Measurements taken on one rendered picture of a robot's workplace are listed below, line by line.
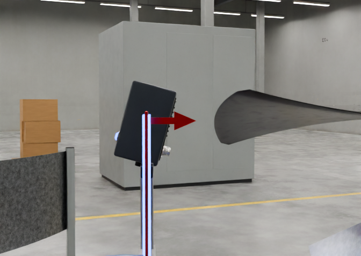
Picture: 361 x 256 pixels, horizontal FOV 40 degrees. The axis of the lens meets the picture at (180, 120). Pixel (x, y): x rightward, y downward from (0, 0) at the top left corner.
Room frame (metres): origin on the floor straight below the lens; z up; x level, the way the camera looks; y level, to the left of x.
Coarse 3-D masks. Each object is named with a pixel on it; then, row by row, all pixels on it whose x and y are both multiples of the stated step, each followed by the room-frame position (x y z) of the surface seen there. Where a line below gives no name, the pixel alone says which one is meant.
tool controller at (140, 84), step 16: (128, 96) 1.21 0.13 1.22; (144, 96) 1.20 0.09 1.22; (160, 96) 1.20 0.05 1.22; (128, 112) 1.19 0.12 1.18; (144, 112) 1.20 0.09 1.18; (160, 112) 1.20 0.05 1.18; (128, 128) 1.19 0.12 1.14; (160, 128) 1.20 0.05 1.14; (128, 144) 1.19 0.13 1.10; (160, 144) 1.20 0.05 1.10
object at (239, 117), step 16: (240, 96) 0.55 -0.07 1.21; (256, 96) 0.55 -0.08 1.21; (272, 96) 0.54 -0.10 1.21; (224, 112) 0.62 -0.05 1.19; (240, 112) 0.62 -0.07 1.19; (256, 112) 0.61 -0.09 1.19; (272, 112) 0.61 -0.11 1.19; (288, 112) 0.61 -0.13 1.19; (304, 112) 0.60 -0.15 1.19; (320, 112) 0.59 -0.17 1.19; (336, 112) 0.57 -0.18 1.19; (352, 112) 0.57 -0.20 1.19; (224, 128) 0.69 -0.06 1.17; (240, 128) 0.69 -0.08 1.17; (256, 128) 0.70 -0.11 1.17; (272, 128) 0.71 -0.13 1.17; (288, 128) 0.72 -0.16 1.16
